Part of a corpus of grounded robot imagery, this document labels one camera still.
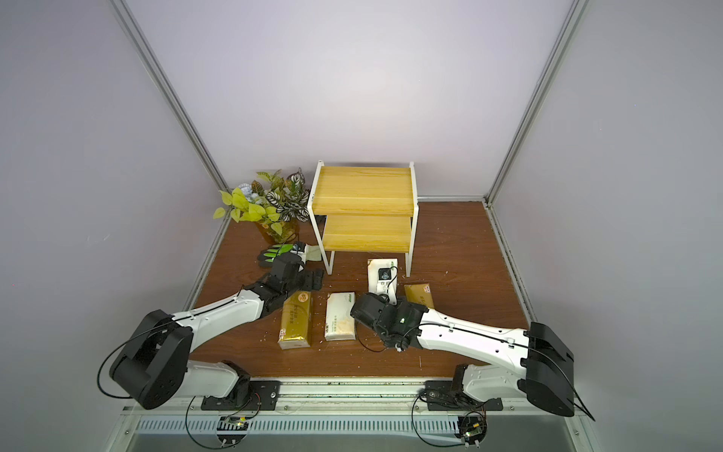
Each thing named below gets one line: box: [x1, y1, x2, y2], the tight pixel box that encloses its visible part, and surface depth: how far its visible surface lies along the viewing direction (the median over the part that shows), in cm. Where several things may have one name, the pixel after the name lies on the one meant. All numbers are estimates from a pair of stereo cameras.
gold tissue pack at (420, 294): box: [403, 282, 435, 309], surface depth 87 cm
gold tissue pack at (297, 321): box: [277, 290, 313, 350], surface depth 81 cm
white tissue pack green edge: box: [324, 291, 356, 341], surface depth 83 cm
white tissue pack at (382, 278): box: [367, 258, 399, 306], surface depth 78 cm
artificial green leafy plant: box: [212, 167, 311, 237], surface depth 91 cm
